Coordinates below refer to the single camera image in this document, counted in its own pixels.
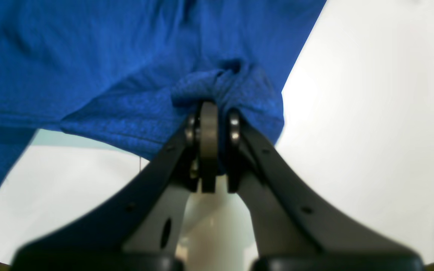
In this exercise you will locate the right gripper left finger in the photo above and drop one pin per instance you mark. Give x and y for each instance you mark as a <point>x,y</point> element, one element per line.
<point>138,228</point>

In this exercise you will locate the dark blue t-shirt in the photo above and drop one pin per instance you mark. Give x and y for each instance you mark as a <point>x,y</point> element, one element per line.
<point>128,72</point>

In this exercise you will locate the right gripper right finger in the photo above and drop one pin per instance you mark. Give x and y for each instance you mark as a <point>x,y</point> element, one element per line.
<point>295,228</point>

